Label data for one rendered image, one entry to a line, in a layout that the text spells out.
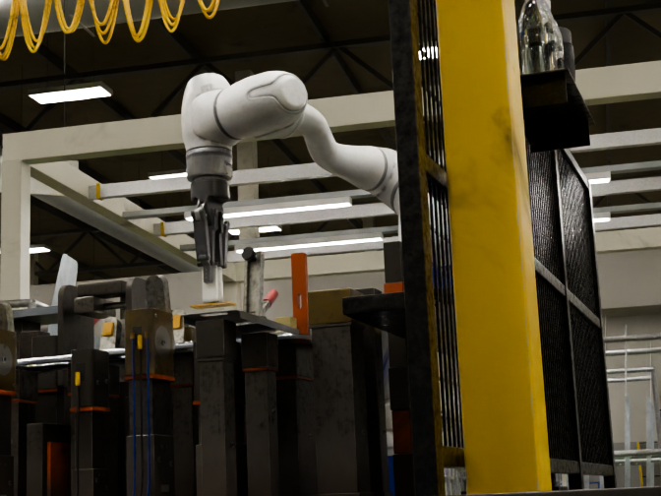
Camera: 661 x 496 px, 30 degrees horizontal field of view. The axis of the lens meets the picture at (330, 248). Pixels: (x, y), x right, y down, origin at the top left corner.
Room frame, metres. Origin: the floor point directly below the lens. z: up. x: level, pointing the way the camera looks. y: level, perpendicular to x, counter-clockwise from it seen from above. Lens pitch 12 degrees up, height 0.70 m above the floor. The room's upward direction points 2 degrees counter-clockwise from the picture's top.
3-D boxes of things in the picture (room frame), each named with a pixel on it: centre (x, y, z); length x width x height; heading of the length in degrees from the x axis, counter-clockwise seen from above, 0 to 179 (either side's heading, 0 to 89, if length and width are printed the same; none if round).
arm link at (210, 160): (2.31, 0.23, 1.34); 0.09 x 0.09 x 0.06
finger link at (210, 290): (2.30, 0.23, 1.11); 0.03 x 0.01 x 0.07; 71
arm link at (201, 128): (2.31, 0.22, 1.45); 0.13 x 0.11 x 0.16; 47
